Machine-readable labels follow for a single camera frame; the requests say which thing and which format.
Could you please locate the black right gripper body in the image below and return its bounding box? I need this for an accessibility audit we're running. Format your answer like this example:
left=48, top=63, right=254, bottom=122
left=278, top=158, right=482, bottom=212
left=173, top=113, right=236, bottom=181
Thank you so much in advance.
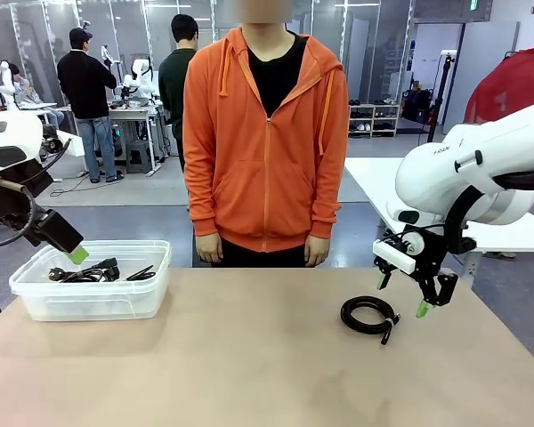
left=408, top=225, right=478, bottom=282

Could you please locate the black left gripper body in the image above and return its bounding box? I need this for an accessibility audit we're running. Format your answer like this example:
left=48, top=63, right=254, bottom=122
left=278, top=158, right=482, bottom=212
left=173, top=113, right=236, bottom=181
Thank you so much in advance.
left=0, top=162, right=57, bottom=223

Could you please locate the black cable with tie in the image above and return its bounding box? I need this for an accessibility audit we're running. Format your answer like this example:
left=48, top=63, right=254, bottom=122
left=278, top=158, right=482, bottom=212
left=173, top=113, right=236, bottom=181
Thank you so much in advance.
left=340, top=295, right=402, bottom=347

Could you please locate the black power cord with plug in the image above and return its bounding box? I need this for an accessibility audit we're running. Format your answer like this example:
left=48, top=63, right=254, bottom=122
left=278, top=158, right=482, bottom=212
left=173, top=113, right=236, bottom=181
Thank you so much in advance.
left=47, top=256, right=120, bottom=285

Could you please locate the black loosely thin cable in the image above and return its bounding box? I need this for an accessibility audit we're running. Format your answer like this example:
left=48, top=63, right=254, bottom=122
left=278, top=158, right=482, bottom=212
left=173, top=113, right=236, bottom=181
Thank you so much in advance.
left=125, top=265, right=158, bottom=282

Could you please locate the person's left forearm orange sleeve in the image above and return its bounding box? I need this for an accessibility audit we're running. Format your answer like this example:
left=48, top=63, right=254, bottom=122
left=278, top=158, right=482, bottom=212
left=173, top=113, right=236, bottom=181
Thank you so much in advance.
left=310, top=168, right=344, bottom=240

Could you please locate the person's right forearm orange sleeve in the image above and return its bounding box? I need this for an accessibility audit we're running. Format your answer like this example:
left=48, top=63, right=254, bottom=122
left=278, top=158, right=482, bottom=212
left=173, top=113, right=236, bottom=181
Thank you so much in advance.
left=182, top=168, right=223, bottom=239

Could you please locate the person's left hand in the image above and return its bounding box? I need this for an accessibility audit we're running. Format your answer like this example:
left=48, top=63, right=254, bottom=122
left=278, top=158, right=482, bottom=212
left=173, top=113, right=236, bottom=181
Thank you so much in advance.
left=304, top=235, right=332, bottom=267

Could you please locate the person's right hand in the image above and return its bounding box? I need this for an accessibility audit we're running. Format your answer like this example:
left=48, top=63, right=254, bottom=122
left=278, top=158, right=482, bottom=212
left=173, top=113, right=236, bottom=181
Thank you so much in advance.
left=195, top=234, right=224, bottom=264

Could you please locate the clear plastic storage container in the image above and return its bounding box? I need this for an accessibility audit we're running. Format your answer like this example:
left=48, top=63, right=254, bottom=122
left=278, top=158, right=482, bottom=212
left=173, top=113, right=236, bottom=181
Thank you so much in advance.
left=8, top=239, right=174, bottom=322

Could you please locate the white background table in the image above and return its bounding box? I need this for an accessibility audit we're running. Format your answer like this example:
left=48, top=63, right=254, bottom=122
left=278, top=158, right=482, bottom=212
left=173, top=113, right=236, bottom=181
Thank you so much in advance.
left=344, top=156, right=534, bottom=268

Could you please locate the grey plastic stool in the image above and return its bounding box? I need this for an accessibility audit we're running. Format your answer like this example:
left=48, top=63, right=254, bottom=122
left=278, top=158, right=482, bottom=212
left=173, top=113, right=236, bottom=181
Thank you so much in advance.
left=125, top=140, right=155, bottom=174

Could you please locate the person in grey hoodie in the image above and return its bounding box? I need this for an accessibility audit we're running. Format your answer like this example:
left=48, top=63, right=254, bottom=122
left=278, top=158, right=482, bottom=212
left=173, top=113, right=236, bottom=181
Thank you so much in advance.
left=8, top=63, right=66, bottom=129

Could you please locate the man in black jacket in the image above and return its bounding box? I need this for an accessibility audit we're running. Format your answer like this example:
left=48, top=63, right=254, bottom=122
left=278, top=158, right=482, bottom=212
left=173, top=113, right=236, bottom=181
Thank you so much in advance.
left=56, top=27, right=124, bottom=184

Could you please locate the white desk with equipment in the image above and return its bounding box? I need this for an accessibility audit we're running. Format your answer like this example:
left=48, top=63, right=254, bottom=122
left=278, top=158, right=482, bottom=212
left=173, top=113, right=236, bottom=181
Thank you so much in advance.
left=55, top=100, right=170, bottom=177

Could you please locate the wooden shoe rack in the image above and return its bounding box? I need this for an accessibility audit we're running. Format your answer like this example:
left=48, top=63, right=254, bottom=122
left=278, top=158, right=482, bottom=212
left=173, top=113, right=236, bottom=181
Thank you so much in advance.
left=348, top=102, right=401, bottom=138

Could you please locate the black tripod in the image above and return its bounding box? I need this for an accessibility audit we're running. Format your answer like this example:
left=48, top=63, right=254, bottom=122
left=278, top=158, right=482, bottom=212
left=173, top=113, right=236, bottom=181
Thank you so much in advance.
left=426, top=51, right=457, bottom=144

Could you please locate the person in orange hoodie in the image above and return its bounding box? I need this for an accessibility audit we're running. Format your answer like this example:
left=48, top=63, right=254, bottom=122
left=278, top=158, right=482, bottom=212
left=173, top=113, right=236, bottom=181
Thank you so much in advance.
left=182, top=0, right=349, bottom=268

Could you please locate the red cape on mannequin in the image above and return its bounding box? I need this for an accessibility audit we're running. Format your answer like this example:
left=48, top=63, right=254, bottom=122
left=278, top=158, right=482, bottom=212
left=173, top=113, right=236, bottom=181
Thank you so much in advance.
left=465, top=44, right=534, bottom=125

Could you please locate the man in dark green top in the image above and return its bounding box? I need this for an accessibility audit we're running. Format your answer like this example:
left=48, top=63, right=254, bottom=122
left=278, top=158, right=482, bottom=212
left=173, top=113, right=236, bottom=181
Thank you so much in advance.
left=158, top=13, right=200, bottom=175

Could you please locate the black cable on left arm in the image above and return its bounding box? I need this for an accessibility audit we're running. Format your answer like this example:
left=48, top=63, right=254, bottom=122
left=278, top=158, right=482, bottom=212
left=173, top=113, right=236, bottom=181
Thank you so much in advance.
left=0, top=180, right=37, bottom=249

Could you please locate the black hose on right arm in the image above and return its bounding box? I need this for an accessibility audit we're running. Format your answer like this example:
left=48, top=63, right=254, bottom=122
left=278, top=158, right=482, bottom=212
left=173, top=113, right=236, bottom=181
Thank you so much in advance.
left=442, top=171, right=534, bottom=255

